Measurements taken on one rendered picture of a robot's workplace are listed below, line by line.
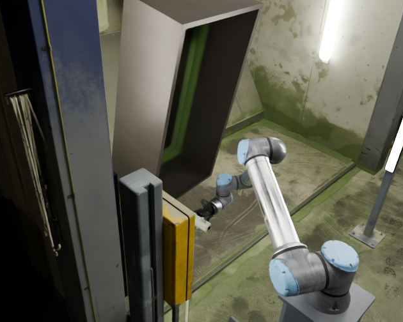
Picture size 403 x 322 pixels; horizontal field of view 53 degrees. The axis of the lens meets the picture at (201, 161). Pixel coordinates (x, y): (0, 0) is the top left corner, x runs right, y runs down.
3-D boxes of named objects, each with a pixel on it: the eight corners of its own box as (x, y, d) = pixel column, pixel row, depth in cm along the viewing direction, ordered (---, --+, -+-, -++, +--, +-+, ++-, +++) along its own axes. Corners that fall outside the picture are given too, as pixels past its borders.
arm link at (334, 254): (357, 291, 166) (370, 261, 156) (320, 299, 161) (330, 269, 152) (338, 263, 178) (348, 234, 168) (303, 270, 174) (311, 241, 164)
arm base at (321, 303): (357, 296, 176) (363, 281, 170) (335, 322, 164) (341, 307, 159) (319, 271, 187) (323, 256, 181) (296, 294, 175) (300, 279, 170)
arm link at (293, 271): (331, 283, 153) (268, 129, 192) (288, 292, 149) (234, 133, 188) (315, 295, 165) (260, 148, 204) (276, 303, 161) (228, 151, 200)
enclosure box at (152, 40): (109, 185, 252) (123, -9, 175) (174, 148, 292) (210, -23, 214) (148, 218, 238) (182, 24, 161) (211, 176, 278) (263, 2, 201)
